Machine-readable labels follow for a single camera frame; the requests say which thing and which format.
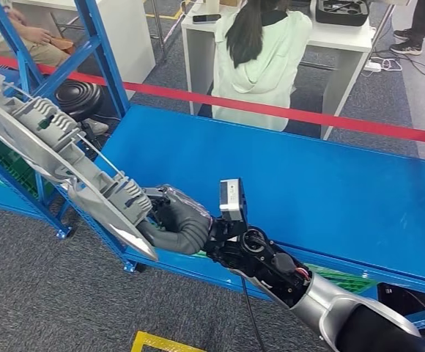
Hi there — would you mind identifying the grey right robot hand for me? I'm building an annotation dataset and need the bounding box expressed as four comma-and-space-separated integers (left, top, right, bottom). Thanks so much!
143, 183, 213, 230

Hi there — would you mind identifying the silver plastic wheel hubcap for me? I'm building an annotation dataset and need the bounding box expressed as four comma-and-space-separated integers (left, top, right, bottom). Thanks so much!
0, 73, 159, 263

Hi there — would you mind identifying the blue metal shelf rack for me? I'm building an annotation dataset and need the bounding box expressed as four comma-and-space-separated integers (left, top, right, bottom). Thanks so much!
0, 63, 74, 239
0, 0, 425, 352

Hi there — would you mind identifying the yellow floor tape square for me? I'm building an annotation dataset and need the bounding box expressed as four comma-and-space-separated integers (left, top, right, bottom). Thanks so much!
131, 331, 206, 352

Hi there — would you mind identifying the black round stool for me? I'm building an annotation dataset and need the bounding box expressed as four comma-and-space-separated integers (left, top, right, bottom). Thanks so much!
54, 80, 105, 137

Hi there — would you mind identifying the white desk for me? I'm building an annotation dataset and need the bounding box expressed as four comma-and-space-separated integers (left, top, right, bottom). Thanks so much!
11, 0, 157, 100
180, 0, 376, 142

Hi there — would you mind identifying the grey metal table leg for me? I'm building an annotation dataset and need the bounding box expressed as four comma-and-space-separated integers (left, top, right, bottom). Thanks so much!
364, 2, 397, 67
150, 0, 169, 64

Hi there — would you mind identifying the person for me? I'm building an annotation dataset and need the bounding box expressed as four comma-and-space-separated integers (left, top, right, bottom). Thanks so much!
389, 0, 425, 56
211, 0, 312, 132
0, 0, 70, 69

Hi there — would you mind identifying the black smartphone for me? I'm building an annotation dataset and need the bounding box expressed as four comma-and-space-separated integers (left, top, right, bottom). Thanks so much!
193, 13, 222, 24

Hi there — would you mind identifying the red barrier belt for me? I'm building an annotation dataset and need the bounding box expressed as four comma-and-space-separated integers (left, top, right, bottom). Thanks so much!
0, 51, 425, 147

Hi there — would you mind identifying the orange brown seat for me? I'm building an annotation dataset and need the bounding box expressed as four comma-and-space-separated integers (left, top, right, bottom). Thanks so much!
49, 36, 76, 55

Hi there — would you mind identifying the green plastic folding crate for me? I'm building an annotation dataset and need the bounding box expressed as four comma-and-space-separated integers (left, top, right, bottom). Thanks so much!
306, 263, 378, 295

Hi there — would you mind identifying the black moulded tray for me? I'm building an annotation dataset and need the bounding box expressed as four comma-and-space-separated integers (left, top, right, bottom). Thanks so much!
315, 0, 371, 28

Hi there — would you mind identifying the black glossy box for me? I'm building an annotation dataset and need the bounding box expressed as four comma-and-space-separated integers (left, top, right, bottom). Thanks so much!
377, 283, 425, 341

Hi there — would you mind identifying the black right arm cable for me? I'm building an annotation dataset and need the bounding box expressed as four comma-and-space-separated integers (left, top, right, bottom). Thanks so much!
241, 276, 269, 352

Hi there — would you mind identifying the white coiled cable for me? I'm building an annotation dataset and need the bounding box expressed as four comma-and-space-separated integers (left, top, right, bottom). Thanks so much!
375, 56, 404, 73

